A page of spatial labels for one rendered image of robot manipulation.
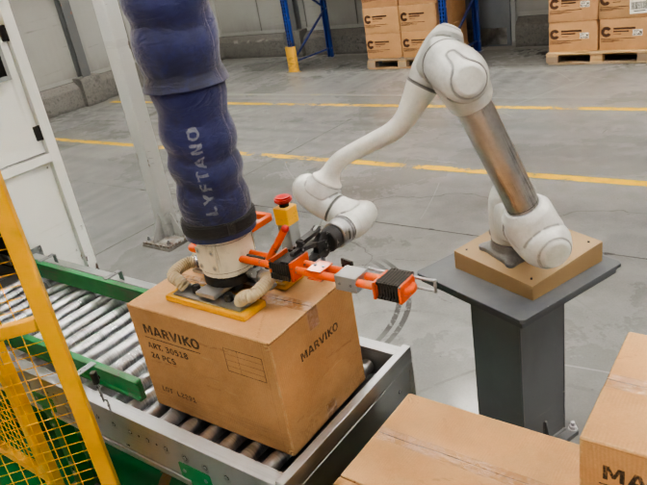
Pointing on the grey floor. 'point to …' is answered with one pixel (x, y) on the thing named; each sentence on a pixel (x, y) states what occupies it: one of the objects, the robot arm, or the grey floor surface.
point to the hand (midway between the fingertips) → (293, 265)
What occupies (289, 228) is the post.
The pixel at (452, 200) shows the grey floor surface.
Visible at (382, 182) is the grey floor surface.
